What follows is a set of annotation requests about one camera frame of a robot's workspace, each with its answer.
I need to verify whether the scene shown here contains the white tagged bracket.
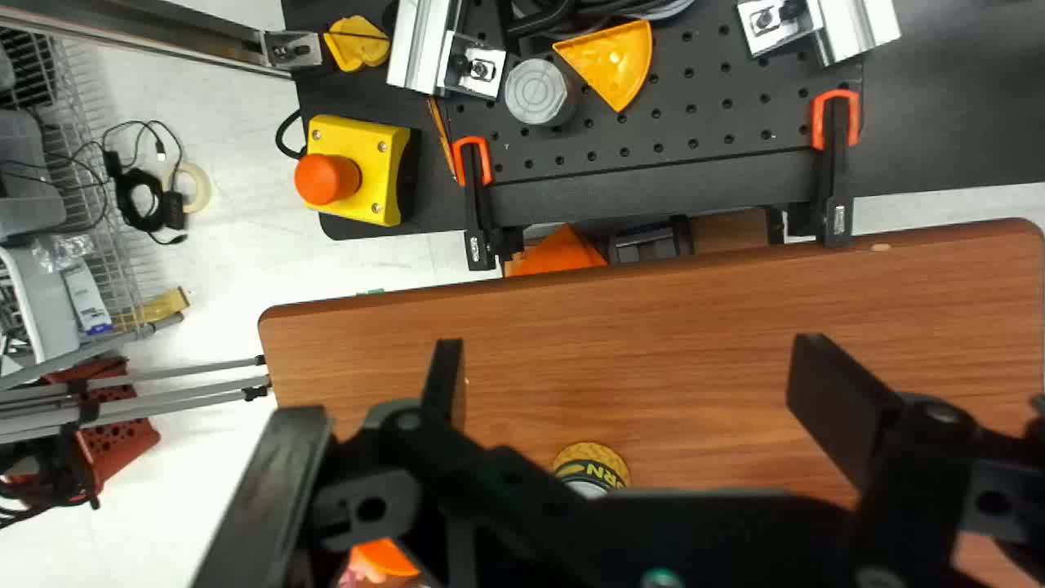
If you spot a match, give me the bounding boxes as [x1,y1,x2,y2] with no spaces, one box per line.
[735,0,827,60]
[439,30,513,105]

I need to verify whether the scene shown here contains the grey plastic container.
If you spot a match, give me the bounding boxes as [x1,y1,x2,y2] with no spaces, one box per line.
[0,108,72,243]

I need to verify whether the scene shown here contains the white wire rack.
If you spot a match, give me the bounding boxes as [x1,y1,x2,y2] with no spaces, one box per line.
[0,25,194,370]

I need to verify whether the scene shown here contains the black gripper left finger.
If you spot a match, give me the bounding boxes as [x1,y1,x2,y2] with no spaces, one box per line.
[194,336,517,588]

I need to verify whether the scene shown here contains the white package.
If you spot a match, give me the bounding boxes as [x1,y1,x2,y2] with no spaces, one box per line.
[0,242,85,377]

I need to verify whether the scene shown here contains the red perforated crate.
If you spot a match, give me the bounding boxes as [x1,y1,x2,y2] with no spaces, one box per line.
[35,352,166,495]

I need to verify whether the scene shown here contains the yellow emergency stop button box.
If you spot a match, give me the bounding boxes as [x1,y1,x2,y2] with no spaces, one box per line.
[291,109,417,231]

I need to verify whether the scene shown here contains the orange printed bracket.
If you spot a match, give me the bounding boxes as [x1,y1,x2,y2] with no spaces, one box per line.
[502,223,612,281]

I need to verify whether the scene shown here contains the grey cylinder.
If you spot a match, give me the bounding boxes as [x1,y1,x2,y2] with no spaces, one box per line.
[501,54,583,134]

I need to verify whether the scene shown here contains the black clamp orange handle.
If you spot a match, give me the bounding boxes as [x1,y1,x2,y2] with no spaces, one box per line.
[449,134,531,275]
[765,85,865,250]

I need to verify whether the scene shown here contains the small yellow object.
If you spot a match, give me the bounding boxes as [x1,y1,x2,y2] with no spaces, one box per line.
[127,283,196,336]

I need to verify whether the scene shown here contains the aluminium extrusion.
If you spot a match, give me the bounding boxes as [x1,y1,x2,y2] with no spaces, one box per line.
[382,0,470,99]
[810,0,907,72]

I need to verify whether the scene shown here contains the small labelled bottle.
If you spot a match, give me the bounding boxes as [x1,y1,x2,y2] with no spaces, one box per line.
[62,259,118,339]

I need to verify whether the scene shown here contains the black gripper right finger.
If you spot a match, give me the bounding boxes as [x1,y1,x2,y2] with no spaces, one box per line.
[783,328,1045,588]

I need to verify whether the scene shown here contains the black emergency stop cable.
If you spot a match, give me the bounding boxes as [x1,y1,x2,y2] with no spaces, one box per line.
[272,105,316,166]

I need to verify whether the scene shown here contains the small orange wedge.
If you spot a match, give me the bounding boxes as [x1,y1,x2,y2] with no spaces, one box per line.
[321,13,394,78]

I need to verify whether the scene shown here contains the large orange wedge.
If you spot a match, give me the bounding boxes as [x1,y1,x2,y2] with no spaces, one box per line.
[550,17,661,118]

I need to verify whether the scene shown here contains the long grey metal rail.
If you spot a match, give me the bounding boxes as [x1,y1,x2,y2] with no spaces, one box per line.
[0,0,328,78]

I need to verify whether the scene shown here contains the orange pencil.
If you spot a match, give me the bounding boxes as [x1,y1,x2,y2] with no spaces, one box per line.
[425,99,460,178]

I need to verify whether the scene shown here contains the yellow corn can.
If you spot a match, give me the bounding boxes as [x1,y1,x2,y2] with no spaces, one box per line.
[550,436,637,503]

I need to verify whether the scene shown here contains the clear tape roll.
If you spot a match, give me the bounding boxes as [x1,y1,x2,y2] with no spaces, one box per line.
[170,161,218,219]

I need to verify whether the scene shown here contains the grey tripod legs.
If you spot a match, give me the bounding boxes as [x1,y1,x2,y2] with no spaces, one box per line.
[0,348,275,448]

